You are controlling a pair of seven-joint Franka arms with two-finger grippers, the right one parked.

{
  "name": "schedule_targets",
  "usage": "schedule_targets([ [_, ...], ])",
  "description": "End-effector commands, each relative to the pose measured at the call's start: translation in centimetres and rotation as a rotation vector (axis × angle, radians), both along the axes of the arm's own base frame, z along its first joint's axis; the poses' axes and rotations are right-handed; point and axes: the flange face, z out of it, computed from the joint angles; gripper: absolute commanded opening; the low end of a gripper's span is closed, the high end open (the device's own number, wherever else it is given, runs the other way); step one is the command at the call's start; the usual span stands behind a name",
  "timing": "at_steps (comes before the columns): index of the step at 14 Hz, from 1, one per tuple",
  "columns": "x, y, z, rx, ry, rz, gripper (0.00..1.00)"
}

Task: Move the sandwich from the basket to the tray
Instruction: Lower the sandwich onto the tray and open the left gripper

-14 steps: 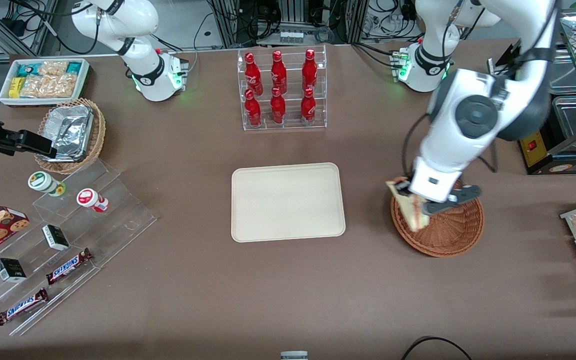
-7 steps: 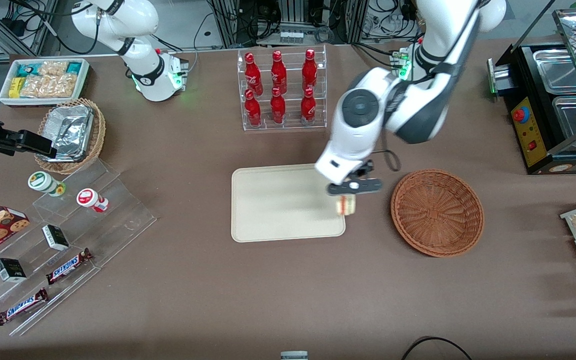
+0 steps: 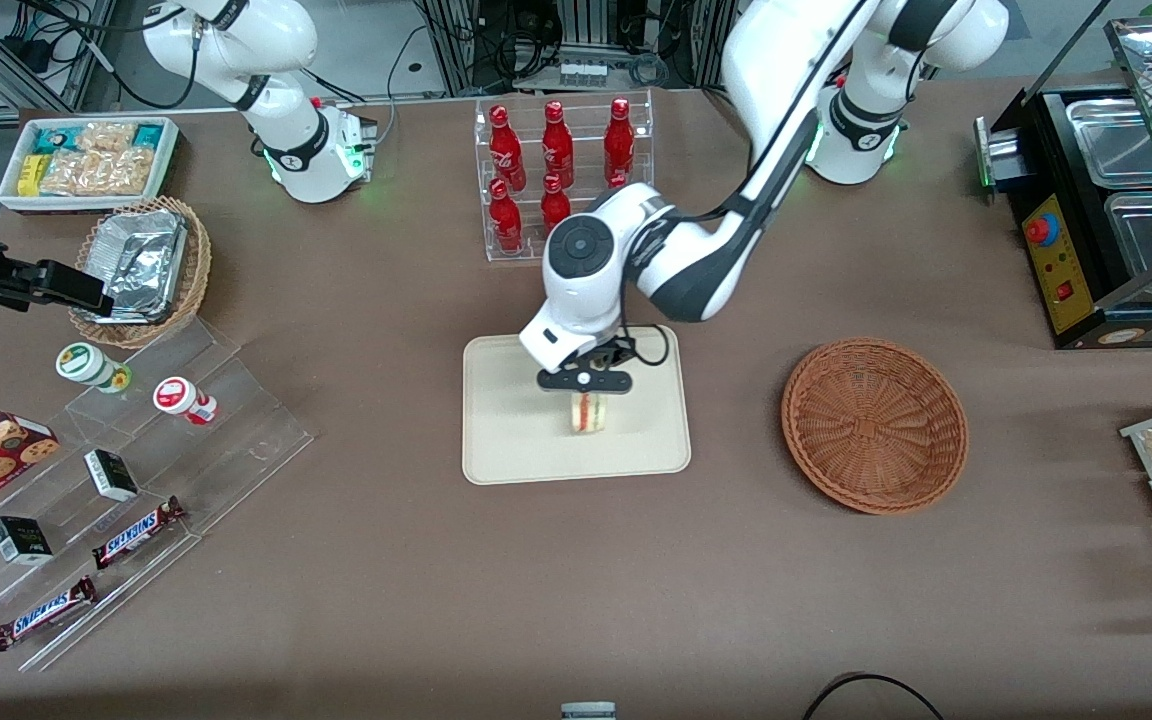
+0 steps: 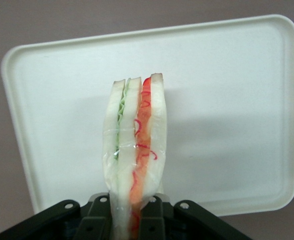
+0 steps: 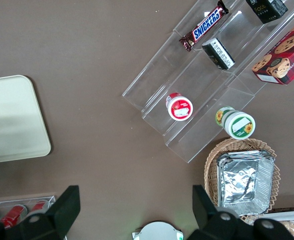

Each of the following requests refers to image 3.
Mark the wicker basket with foil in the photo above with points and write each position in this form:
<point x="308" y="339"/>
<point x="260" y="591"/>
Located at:
<point x="198" y="270"/>

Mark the clear acrylic bottle rack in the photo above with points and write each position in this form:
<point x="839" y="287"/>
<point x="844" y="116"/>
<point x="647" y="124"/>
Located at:
<point x="636" y="150"/>

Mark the red cola bottle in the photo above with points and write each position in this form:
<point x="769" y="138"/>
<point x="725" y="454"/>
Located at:
<point x="618" y="180"/>
<point x="505" y="220"/>
<point x="557" y="148"/>
<point x="506" y="150"/>
<point x="554" y="205"/>
<point x="620" y="145"/>

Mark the white snack bin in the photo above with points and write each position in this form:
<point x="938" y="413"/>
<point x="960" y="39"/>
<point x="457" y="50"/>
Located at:
<point x="171" y="150"/>

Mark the yellow snack packet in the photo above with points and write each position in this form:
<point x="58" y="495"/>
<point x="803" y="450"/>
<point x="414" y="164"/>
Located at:
<point x="30" y="175"/>

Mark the clear bag of cookies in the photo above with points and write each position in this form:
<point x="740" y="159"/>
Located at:
<point x="96" y="172"/>
<point x="106" y="136"/>

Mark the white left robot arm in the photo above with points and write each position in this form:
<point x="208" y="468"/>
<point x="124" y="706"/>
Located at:
<point x="756" y="60"/>

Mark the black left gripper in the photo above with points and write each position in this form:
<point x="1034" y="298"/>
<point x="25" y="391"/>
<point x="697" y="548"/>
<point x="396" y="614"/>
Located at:
<point x="610" y="353"/>

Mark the teal snack packet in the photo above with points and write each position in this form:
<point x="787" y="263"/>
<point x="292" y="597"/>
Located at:
<point x="56" y="140"/>
<point x="148" y="135"/>

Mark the clear acrylic step stand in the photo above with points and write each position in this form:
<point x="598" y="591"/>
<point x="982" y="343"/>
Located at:
<point x="246" y="440"/>

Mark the cream plastic tray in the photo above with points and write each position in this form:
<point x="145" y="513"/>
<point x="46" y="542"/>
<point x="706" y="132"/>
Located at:
<point x="516" y="430"/>

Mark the red lid yogurt cup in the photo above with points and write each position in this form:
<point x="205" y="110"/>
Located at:
<point x="179" y="397"/>

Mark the Snickers bar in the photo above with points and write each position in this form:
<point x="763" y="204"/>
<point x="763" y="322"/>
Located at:
<point x="136" y="533"/>
<point x="44" y="613"/>

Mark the triangle sandwich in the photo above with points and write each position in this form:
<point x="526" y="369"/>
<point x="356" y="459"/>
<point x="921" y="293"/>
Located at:
<point x="588" y="413"/>

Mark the green lid yogurt cup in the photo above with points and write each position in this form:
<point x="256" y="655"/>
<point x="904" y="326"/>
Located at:
<point x="86" y="364"/>

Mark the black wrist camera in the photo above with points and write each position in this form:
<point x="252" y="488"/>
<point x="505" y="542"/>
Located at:
<point x="611" y="352"/>

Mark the small grey device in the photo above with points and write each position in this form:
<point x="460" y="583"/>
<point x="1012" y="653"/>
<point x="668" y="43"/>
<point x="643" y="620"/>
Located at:
<point x="588" y="711"/>

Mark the stacked foil containers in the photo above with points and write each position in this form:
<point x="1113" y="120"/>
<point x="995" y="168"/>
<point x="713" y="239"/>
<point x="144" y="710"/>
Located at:
<point x="141" y="260"/>

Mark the small black carton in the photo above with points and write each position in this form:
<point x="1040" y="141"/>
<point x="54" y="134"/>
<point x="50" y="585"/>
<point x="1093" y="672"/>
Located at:
<point x="111" y="475"/>
<point x="21" y="540"/>

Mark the white power strip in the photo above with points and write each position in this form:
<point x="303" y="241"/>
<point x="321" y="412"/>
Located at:
<point x="586" y="74"/>

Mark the black food warmer appliance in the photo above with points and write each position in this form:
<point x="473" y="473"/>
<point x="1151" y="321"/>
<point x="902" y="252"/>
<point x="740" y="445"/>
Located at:
<point x="1061" y="270"/>

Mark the round brown wicker basket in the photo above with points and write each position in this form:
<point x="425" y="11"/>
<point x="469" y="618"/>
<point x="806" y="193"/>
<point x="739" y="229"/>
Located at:
<point x="876" y="425"/>

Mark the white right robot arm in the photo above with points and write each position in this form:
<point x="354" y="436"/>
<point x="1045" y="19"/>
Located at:
<point x="286" y="130"/>

